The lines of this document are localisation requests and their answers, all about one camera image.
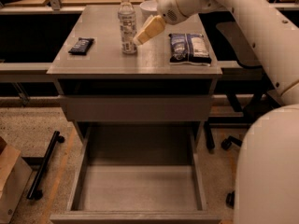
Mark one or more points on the blue white snack bag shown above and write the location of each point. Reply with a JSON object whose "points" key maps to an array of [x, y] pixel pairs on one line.
{"points": [[189, 49]]}

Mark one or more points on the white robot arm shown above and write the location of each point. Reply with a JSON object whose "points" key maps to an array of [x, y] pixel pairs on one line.
{"points": [[267, 171]]}

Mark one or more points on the white ceramic bowl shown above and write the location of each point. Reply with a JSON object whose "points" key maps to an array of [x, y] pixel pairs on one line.
{"points": [[148, 8]]}

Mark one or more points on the closed grey upper drawer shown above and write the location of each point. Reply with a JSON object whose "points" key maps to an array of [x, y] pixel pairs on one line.
{"points": [[136, 108]]}

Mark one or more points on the grey drawer cabinet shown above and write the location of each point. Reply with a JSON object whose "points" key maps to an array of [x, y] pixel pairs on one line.
{"points": [[106, 71]]}

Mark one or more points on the open grey lower drawer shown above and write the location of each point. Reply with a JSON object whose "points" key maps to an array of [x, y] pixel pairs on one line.
{"points": [[138, 174]]}

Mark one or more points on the black office chair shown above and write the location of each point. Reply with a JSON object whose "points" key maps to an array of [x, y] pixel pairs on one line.
{"points": [[234, 46]]}

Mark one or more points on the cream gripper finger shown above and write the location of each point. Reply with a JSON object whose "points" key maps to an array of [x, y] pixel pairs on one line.
{"points": [[153, 26]]}

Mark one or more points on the black wheeled floor bar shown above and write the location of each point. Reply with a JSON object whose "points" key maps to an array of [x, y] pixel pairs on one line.
{"points": [[41, 164]]}

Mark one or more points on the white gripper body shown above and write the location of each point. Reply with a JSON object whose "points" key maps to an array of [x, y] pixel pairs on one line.
{"points": [[167, 7]]}

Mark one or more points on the brown cardboard box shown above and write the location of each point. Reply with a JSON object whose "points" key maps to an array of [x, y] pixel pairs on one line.
{"points": [[14, 174]]}

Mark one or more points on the small dark snack bar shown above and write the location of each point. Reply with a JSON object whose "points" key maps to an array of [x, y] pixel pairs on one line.
{"points": [[82, 46]]}

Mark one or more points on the clear plastic water bottle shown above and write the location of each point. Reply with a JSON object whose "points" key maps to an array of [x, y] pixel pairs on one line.
{"points": [[127, 18]]}

